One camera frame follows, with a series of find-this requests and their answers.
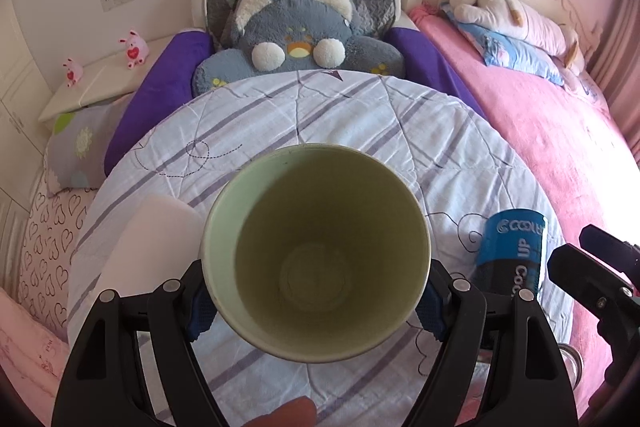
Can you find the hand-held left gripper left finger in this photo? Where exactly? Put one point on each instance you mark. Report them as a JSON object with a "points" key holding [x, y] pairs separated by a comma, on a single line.
{"points": [[201, 313]]}

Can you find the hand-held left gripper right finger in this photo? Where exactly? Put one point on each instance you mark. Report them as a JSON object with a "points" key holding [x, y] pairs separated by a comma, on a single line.
{"points": [[433, 313]]}

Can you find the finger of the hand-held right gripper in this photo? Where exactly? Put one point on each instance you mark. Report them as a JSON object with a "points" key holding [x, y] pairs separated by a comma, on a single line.
{"points": [[590, 274], [612, 247]]}

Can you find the green cup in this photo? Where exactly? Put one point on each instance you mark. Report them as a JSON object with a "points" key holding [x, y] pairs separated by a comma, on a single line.
{"points": [[320, 252]]}

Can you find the person's left hand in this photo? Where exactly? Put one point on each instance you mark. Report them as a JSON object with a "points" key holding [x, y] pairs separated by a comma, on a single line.
{"points": [[285, 414]]}

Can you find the blue drink can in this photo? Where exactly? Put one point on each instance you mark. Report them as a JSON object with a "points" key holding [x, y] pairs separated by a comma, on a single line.
{"points": [[510, 252]]}

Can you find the white foam block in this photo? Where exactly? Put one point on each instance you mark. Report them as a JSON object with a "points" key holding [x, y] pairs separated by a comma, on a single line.
{"points": [[150, 247]]}

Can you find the shiny metal container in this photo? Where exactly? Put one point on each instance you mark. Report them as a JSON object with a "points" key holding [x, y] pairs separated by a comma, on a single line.
{"points": [[571, 364]]}

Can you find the pink blanket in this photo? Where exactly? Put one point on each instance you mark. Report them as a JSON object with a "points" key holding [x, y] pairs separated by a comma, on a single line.
{"points": [[540, 132]]}

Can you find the heart print sheet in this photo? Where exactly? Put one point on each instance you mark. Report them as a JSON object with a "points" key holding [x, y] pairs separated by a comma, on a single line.
{"points": [[50, 247]]}

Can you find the pale pink quilt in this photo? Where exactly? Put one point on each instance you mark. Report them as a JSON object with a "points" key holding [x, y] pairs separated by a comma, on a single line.
{"points": [[27, 357]]}

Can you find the pink curtain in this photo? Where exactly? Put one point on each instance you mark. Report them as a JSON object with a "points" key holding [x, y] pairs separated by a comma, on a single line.
{"points": [[617, 57]]}

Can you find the grey floral pillow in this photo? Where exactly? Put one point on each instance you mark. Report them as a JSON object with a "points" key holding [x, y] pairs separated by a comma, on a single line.
{"points": [[82, 142]]}

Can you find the striped white quilt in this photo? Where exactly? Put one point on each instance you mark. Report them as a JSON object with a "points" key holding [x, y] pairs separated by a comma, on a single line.
{"points": [[350, 117]]}

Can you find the blue printed pillow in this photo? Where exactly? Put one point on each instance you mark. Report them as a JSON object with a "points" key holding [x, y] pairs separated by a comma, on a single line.
{"points": [[520, 52]]}

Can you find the purple blanket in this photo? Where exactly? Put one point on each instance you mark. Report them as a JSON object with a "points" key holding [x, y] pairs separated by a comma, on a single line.
{"points": [[150, 97]]}

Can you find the white nightstand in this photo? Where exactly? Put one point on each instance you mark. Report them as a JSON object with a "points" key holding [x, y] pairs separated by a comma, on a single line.
{"points": [[95, 82]]}

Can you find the white plush dog toy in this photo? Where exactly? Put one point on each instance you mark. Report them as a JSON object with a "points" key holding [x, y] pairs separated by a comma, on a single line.
{"points": [[505, 14]]}

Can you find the white wardrobe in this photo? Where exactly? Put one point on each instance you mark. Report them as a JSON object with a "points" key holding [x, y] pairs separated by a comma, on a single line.
{"points": [[17, 107]]}

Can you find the grey plush animal cushion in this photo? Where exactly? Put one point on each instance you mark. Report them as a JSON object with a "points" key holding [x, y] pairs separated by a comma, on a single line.
{"points": [[300, 37]]}

